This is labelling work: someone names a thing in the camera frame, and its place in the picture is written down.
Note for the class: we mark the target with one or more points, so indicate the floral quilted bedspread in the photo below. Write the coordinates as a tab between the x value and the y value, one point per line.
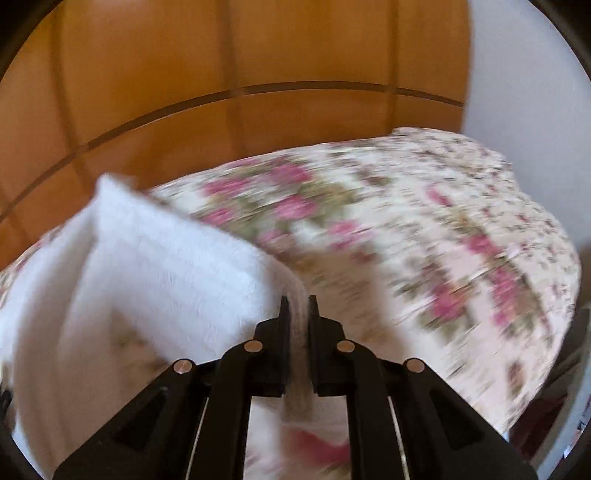
420	243

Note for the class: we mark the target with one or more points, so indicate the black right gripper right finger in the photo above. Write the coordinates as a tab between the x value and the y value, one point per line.
404	420

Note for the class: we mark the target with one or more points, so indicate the white knitted sweater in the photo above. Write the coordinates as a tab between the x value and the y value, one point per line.
126	264

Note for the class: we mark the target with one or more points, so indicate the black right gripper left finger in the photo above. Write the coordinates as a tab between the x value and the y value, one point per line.
191	422

